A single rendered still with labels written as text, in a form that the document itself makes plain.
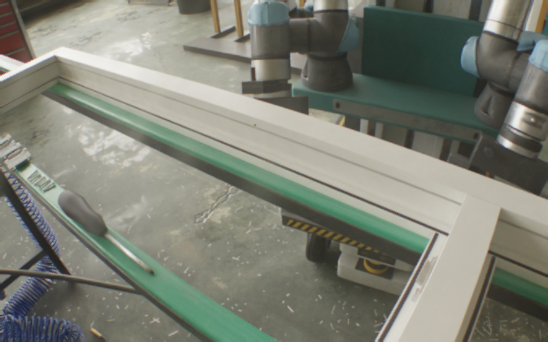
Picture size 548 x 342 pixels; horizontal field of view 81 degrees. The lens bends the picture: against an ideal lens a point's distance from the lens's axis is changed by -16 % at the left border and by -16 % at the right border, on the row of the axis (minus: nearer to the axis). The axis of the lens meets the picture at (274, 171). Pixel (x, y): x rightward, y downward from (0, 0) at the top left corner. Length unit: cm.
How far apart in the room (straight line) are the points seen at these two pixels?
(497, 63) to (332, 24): 33
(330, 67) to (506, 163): 57
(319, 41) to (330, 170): 37
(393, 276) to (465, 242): 96
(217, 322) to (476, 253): 27
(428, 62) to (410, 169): 69
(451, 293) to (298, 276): 115
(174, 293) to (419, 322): 26
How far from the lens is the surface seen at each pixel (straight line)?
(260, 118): 54
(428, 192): 46
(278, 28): 71
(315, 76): 105
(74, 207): 54
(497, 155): 66
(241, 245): 158
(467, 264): 37
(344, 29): 81
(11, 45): 376
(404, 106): 102
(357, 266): 134
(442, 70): 112
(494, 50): 77
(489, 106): 102
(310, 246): 138
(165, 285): 44
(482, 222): 42
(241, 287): 146
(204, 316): 41
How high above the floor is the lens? 121
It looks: 40 degrees down
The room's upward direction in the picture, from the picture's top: 5 degrees counter-clockwise
